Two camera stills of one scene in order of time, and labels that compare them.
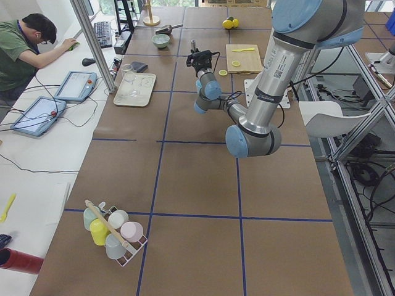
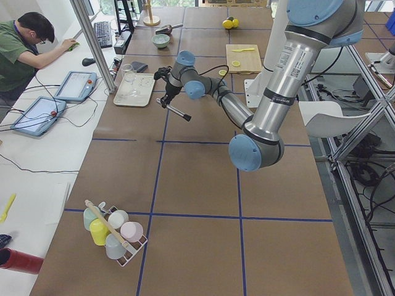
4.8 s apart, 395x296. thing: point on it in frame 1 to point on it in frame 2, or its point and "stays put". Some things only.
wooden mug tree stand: [150, 20] stays put
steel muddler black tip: [194, 49] to [187, 118]
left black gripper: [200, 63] to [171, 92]
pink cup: [131, 231] stays put
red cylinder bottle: [12, 259] stays put
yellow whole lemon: [235, 23] stays put
